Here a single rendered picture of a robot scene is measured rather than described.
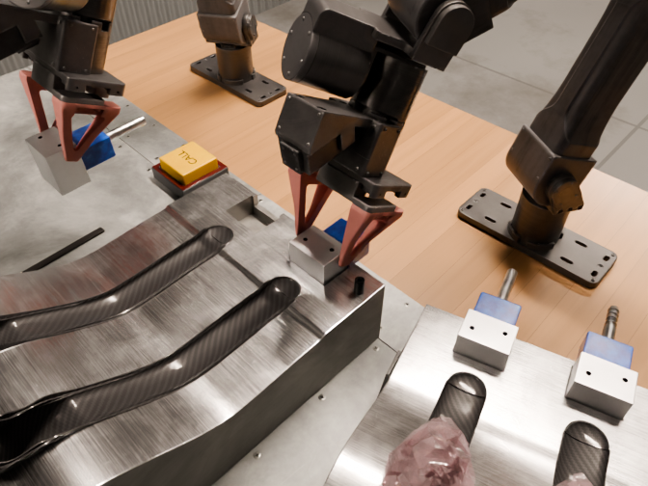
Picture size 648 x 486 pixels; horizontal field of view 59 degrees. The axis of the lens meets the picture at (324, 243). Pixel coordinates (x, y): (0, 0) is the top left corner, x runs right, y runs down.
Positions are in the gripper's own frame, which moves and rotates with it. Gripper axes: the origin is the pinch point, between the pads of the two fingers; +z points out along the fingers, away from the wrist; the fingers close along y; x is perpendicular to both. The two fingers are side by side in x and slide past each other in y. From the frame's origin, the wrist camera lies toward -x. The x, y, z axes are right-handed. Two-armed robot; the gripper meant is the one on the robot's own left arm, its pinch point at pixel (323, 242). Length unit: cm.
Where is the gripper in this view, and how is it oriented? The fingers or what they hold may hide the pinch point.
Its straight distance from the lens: 58.9
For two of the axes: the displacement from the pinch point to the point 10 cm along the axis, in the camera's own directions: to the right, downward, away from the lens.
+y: 7.1, 5.0, -5.0
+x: 6.1, -0.8, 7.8
